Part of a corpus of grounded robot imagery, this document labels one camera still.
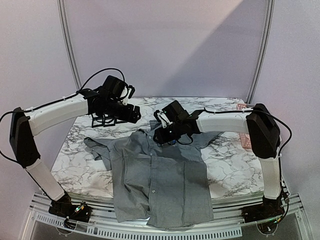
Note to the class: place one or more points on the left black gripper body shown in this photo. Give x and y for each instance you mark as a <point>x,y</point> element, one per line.
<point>113,110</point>

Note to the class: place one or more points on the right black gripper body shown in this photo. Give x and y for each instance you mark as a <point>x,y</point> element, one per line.
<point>160,136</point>

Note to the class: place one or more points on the grey button shirt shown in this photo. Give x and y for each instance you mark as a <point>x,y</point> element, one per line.
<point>167,185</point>

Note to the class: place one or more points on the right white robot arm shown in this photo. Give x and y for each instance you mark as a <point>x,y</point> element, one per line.
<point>256,121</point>

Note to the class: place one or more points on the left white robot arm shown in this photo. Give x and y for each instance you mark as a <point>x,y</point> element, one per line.
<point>29,123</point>

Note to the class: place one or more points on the black display box middle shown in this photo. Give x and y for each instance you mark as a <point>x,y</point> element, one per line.
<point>108,121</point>

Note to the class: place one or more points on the pink plastic basket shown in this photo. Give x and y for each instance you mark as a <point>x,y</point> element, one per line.
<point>244,137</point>

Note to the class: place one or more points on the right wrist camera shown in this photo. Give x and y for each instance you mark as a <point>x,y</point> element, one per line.
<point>162,118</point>

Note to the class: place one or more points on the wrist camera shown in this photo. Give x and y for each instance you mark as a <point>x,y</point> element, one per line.
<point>162,118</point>
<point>127,94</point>

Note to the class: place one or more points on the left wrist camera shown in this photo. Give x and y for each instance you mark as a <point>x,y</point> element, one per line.
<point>127,94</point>

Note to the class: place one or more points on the right wall aluminium post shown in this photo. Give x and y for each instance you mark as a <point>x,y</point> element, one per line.
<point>270,4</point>

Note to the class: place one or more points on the wall aluminium post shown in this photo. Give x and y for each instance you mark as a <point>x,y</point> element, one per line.
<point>270,4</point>
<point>62,10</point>

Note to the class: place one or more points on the aluminium front rail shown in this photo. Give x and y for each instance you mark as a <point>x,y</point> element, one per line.
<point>228,223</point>

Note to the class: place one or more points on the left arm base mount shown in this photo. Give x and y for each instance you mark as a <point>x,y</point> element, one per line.
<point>65,209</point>

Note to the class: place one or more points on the left wall aluminium post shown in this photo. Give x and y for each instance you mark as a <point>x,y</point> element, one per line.
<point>62,10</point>

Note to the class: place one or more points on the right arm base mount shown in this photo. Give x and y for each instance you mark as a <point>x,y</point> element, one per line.
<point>261,211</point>

